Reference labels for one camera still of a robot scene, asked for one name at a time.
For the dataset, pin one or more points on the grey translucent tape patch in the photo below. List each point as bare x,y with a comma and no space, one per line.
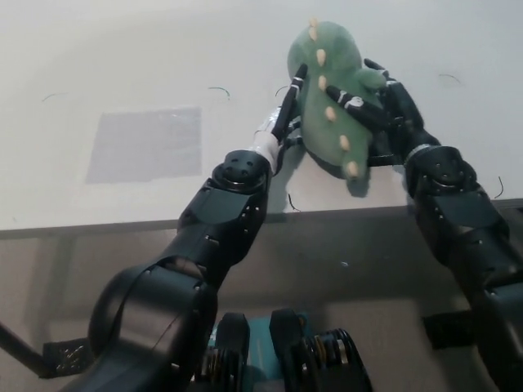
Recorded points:
143,145

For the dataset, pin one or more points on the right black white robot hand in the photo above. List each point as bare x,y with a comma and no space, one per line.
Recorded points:
402,118

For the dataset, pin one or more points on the black diagonal table leg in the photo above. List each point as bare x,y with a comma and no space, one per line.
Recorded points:
18,347

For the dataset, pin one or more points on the black floor tape patch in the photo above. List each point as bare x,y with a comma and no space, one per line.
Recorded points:
443,330
67,357

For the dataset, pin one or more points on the black tape patch on table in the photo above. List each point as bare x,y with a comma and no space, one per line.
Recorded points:
384,160

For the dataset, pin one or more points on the green plush dinosaur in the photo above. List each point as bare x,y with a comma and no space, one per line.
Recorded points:
327,53

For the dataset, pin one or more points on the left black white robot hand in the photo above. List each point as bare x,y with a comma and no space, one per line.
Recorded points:
267,145

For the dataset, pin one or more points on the black teal robot torso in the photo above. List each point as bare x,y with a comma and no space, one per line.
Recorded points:
286,351

